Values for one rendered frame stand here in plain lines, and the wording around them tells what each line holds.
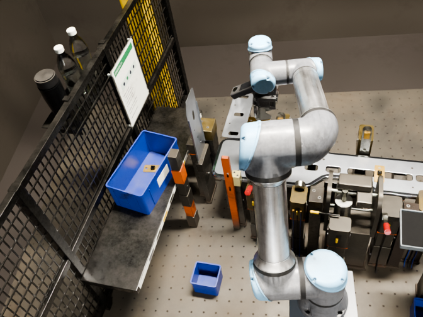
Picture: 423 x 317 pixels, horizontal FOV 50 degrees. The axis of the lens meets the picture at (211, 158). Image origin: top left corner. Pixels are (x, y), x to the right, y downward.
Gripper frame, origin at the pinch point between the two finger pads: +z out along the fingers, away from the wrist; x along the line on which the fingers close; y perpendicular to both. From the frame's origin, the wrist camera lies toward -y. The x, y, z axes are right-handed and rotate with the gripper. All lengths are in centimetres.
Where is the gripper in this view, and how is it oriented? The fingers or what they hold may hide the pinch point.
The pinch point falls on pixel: (258, 118)
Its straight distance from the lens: 172.6
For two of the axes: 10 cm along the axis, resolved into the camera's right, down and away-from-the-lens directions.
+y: 9.6, 1.0, -2.4
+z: 1.3, 6.4, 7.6
